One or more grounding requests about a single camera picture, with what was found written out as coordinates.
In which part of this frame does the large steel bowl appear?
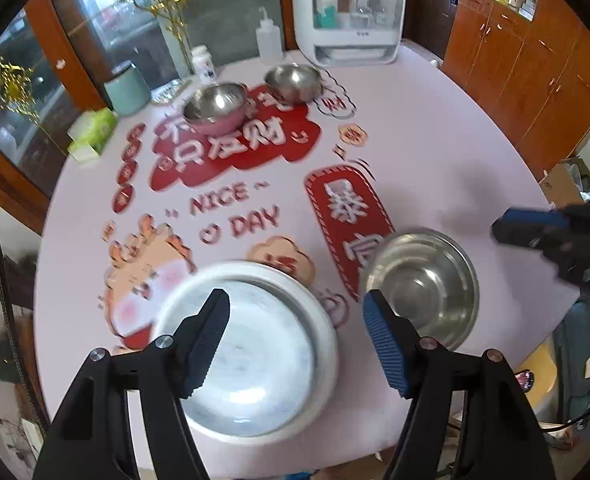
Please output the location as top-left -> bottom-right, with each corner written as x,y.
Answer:
360,228 -> 479,350

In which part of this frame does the white marble plate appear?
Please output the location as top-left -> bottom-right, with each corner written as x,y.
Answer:
152,260 -> 338,446

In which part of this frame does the steel bowl pink outside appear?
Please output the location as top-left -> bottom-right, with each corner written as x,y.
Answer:
182,82 -> 248,136

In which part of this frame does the brown wooden cupboard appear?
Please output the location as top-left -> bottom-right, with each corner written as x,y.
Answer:
442,0 -> 590,179

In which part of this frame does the small steel bowl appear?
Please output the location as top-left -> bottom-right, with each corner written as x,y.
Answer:
263,63 -> 322,105

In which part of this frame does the white sterilizer appliance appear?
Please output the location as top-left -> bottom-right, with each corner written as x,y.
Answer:
293,0 -> 406,67

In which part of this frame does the green tissue pack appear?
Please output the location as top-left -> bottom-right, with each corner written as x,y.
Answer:
68,107 -> 117,164

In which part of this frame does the translucent squeeze bottle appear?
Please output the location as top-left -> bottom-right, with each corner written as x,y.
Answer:
256,6 -> 283,65

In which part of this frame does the mint green canister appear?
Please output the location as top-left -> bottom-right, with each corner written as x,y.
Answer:
104,60 -> 151,117

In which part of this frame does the foil blister pack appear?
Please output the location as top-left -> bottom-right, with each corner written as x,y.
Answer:
151,78 -> 192,106

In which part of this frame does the white pill bottle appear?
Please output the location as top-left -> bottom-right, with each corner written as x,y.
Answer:
191,44 -> 217,84

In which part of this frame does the wooden glass cabinet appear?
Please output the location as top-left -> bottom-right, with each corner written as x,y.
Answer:
0,0 -> 293,233

